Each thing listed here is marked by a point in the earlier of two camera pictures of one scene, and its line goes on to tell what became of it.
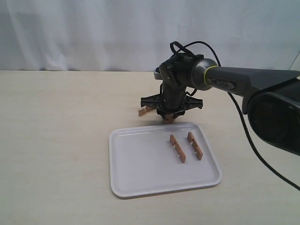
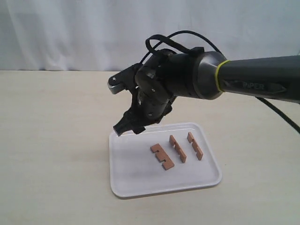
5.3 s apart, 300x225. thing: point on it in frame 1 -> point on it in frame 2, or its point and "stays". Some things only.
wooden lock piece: x=174 y=141 stays
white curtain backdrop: x=136 y=35 stays
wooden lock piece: x=169 y=119 -> x=161 y=156
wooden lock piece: x=195 y=146 stays
